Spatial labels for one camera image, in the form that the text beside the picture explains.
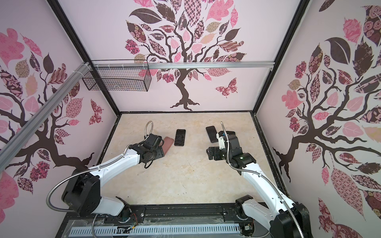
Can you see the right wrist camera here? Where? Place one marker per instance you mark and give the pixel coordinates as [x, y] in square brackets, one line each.
[221, 141]

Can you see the right flexible metal conduit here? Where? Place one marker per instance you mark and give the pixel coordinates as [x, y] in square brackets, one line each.
[279, 216]

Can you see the black right corner post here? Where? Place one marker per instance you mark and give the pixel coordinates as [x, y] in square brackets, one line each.
[291, 31]

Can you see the pink phone case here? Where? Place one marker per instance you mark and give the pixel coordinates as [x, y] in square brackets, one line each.
[167, 144]

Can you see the left flexible metal conduit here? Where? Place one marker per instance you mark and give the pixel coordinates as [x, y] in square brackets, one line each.
[77, 175]

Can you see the dark smartphone far right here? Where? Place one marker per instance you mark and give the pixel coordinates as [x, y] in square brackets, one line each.
[212, 134]

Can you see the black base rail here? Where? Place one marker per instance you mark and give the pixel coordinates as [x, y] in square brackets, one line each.
[172, 214]

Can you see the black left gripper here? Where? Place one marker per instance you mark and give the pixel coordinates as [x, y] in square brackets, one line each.
[160, 154]

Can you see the white slotted cable duct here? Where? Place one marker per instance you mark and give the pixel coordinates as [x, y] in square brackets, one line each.
[153, 230]

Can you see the black corner frame post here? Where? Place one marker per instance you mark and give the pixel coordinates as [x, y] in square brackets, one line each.
[71, 33]

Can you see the silver aluminium side bar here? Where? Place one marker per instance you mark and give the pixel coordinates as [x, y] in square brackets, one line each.
[11, 149]

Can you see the silver aluminium crossbar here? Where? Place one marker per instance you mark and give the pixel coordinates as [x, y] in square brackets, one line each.
[185, 65]

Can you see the black wire basket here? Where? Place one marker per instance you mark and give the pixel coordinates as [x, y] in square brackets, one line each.
[127, 75]

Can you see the flexible metal conduit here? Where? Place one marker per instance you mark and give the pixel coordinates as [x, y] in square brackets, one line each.
[77, 175]
[279, 216]

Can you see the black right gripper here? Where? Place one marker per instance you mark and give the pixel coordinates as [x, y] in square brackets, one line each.
[211, 153]

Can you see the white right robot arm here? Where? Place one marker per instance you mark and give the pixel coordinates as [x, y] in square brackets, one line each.
[302, 212]

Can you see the purple edged smartphone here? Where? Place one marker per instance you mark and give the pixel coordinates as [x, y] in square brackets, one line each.
[180, 137]

